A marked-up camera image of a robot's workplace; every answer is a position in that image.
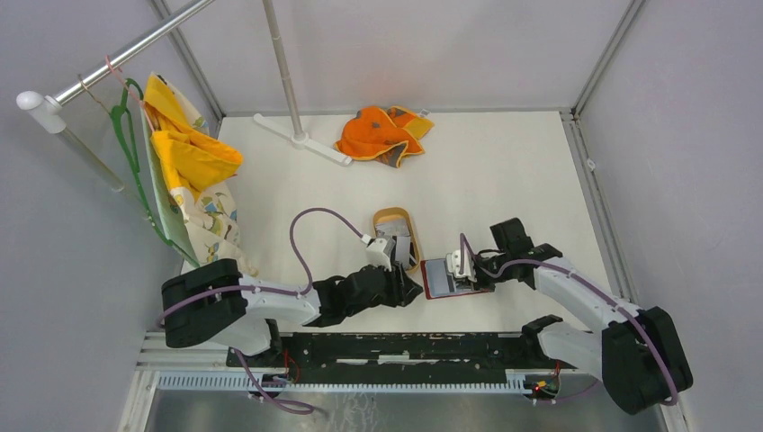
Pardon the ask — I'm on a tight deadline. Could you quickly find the green clothes hanger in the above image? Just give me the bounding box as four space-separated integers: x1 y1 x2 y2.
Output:
109 78 199 267

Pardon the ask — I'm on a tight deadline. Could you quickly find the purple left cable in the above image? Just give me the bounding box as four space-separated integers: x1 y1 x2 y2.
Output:
156 207 371 416

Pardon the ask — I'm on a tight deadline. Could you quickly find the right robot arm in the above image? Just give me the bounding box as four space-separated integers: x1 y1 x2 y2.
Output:
454 218 694 415

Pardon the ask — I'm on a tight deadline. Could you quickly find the orange yellow cloth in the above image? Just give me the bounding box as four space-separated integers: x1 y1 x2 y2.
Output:
334 105 435 168

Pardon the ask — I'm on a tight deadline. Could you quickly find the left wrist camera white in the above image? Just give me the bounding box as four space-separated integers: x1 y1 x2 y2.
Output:
361 234 396 271

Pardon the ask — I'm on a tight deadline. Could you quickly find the yellow patterned hanging cloth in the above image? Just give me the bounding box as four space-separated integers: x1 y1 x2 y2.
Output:
144 73 258 276

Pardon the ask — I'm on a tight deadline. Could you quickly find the metal hanging rail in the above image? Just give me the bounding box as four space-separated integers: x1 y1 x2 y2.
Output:
15 0 213 135

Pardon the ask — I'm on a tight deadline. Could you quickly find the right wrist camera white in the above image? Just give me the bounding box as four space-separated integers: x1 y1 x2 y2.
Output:
445 250 477 284

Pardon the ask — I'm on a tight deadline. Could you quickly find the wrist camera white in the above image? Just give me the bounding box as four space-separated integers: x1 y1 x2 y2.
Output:
445 250 477 284
361 234 396 271

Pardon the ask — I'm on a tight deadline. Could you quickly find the vertical metal pole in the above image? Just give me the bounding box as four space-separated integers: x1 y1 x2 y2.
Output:
262 0 306 135

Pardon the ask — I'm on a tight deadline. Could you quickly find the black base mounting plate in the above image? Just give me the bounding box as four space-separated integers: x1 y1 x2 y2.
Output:
247 332 571 384

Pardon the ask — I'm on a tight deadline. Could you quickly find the white card black stripe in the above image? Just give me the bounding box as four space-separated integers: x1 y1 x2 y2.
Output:
426 259 478 298

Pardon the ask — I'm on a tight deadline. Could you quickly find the red leather card holder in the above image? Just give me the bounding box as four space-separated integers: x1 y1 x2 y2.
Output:
419 257 496 302

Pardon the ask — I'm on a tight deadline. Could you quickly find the purple cable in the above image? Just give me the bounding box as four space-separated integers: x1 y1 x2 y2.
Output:
156 207 371 416
459 232 681 407

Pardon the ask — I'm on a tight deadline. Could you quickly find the white rack stand base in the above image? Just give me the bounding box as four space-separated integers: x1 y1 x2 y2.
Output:
253 113 353 167

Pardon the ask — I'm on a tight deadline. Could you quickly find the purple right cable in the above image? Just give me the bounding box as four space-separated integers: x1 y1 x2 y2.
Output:
459 232 681 407

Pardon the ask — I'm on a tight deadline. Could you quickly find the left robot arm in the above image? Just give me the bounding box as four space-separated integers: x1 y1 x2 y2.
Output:
157 258 424 367

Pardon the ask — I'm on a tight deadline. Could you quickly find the silver VIP card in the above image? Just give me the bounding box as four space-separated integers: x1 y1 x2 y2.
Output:
375 218 411 238

